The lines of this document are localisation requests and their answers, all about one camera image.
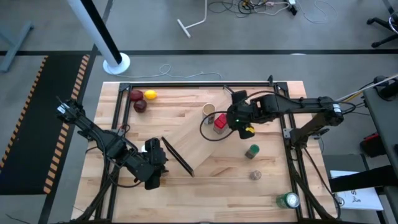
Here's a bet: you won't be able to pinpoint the grey metal stand leg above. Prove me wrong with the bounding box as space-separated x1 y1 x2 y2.
0 21 34 73

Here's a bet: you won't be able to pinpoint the white printed paper sheet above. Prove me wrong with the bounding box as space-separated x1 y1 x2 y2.
330 170 384 212

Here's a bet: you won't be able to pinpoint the white floor power cable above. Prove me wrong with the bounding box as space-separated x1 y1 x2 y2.
115 63 224 81

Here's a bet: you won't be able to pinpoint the white T-shaped floor stand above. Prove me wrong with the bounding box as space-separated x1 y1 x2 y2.
177 0 208 39

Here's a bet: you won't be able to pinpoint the black mat orange-striped edge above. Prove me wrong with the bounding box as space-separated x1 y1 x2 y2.
0 55 97 195

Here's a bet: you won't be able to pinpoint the black aluminium table frame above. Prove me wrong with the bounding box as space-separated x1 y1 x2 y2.
71 74 340 224

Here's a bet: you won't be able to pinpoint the wooden shelf black metal frame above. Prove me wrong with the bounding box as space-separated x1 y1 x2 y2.
160 85 242 178

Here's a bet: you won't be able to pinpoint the white thin looped cable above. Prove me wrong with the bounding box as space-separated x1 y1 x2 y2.
297 0 339 25

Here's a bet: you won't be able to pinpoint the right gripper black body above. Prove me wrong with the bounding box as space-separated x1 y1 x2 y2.
226 99 266 129

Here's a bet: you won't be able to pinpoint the dark grey side desk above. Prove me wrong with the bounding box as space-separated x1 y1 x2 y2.
362 83 398 194

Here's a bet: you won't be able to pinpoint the red and black device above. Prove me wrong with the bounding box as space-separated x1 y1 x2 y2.
359 132 379 158

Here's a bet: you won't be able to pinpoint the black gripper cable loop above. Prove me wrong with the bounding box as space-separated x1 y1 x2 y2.
199 110 238 142

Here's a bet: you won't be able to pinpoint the white cable conduit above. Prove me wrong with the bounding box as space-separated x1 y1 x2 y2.
335 73 398 103

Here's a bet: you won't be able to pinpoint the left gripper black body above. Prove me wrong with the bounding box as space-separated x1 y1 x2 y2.
131 155 160 183

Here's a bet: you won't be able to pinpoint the white tower fan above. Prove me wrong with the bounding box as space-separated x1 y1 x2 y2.
67 0 131 75

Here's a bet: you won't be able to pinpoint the black office chair base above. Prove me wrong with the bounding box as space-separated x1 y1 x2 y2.
366 0 398 49

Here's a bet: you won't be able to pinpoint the black tangled floor cables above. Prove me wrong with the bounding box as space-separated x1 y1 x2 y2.
207 0 299 16

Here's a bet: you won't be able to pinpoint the green drink can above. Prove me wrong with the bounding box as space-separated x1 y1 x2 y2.
275 192 301 210

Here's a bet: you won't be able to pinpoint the green-lid spice jar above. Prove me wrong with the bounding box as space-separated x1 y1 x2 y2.
244 144 261 160

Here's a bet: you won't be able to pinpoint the dark red apple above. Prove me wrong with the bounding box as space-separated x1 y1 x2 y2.
133 99 148 113
129 89 144 102

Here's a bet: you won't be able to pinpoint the red smoked paprika tin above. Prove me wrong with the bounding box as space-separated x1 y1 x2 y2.
213 113 229 135

